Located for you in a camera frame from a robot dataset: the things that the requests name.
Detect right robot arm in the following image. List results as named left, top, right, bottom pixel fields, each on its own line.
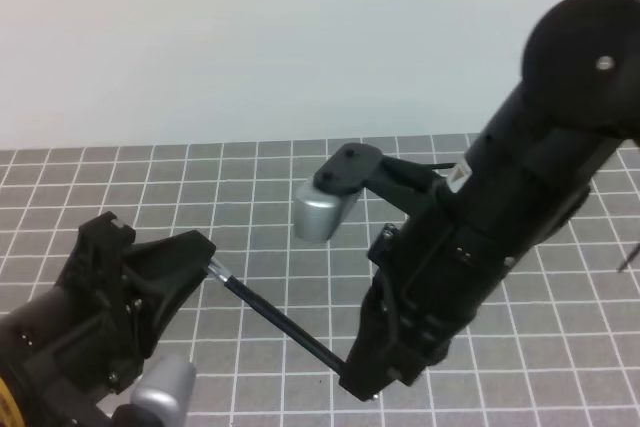
left=339, top=0, right=639, bottom=401

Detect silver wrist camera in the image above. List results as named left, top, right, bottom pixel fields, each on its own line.
left=293, top=143, right=384, bottom=244
left=111, top=354, right=196, bottom=427

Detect black pen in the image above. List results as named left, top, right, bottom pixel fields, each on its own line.
left=207, top=257, right=345, bottom=374

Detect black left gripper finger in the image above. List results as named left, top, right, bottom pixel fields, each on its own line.
left=124, top=230, right=216, bottom=359
left=55, top=212, right=136, bottom=307

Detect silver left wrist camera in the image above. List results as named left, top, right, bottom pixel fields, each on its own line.
left=111, top=354, right=196, bottom=427

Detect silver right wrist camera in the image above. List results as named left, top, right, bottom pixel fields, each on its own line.
left=293, top=143, right=384, bottom=244

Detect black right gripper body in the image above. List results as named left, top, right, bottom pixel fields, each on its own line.
left=357, top=182, right=590, bottom=377

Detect black zip tie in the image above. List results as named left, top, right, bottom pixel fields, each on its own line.
left=617, top=243, right=640, bottom=272

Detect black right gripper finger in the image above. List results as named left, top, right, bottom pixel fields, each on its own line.
left=339, top=337, right=400, bottom=401

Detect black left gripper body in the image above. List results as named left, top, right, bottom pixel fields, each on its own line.
left=1, top=271, right=150, bottom=426

